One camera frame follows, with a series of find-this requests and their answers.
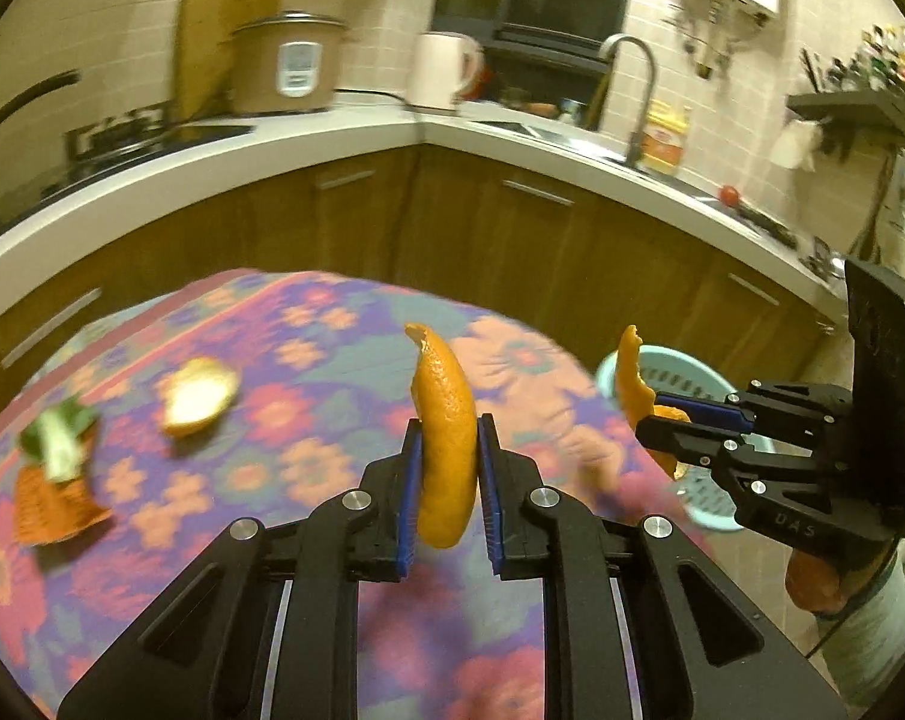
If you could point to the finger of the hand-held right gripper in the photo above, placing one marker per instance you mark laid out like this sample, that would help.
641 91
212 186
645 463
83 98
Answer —
696 406
677 439

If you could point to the person's right forearm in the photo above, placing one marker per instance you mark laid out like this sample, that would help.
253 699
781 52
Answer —
872 637

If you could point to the yellow detergent bottle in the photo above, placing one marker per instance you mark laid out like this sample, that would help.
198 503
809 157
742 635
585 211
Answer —
664 139

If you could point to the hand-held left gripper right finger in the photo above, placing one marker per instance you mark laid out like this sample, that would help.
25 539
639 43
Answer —
490 487

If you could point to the dark elongated object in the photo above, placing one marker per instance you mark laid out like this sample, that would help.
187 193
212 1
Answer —
767 223

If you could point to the beige rice cooker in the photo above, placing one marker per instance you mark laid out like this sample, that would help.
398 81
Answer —
272 75

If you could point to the black wok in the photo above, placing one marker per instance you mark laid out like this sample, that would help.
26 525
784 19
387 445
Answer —
32 94

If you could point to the bok choy leaf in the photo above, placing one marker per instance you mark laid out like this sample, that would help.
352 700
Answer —
59 442

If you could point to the white electric kettle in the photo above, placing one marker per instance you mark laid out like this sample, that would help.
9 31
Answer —
441 71

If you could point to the white hanging bag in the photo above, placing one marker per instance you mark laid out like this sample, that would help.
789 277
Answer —
794 144

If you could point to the person's right hand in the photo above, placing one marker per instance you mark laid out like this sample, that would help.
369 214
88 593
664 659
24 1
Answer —
816 585

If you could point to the steel sink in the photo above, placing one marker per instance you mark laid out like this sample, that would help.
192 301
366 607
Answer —
557 136

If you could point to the small orange peel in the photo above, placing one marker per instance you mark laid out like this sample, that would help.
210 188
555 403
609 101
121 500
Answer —
197 397

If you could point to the gas stove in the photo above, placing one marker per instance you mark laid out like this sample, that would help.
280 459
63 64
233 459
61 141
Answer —
137 135

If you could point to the floral blanket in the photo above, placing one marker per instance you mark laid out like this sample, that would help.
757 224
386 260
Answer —
235 525

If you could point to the wooden base cabinets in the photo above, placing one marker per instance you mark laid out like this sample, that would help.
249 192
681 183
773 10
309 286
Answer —
497 240

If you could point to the wooden cutting board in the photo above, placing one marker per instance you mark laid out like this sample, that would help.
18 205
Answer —
205 30

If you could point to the red bag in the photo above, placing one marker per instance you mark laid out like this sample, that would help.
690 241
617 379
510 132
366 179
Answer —
479 79

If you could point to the light blue plastic basket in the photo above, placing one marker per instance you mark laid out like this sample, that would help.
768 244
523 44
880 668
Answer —
677 375

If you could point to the curled orange peel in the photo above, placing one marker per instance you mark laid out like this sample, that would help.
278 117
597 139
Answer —
631 390

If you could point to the steel faucet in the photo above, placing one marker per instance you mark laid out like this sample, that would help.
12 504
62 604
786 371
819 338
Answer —
649 90

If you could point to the water heater pipes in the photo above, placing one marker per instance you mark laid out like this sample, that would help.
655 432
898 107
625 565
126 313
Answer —
715 30

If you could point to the row of seasoning bottles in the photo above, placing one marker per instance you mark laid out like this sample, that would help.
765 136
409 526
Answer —
880 60

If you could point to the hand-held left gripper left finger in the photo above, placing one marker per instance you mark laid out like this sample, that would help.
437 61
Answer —
411 495

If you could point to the black wall shelf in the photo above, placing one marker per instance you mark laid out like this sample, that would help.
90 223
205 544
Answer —
857 105

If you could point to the large orange peel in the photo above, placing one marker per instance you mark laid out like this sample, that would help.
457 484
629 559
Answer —
445 427

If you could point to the red tomato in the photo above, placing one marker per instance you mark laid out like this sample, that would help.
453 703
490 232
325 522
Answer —
730 195

